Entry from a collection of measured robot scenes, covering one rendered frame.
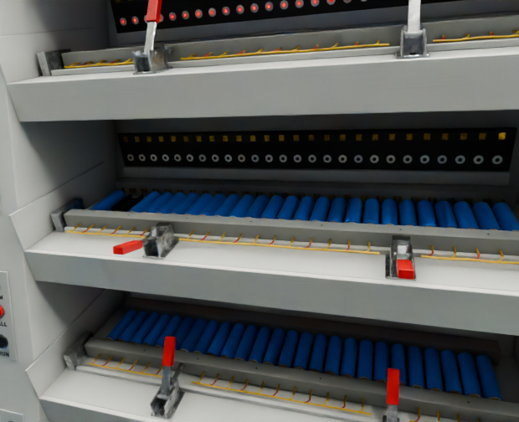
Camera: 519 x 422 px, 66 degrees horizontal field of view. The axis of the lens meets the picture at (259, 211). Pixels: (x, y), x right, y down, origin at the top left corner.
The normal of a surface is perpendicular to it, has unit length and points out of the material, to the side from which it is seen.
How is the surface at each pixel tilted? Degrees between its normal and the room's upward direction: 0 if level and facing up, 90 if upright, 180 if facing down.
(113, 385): 17
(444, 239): 107
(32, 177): 90
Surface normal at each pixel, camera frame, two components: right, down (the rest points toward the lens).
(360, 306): -0.27, 0.44
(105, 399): -0.09, -0.90
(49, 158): 0.96, 0.04
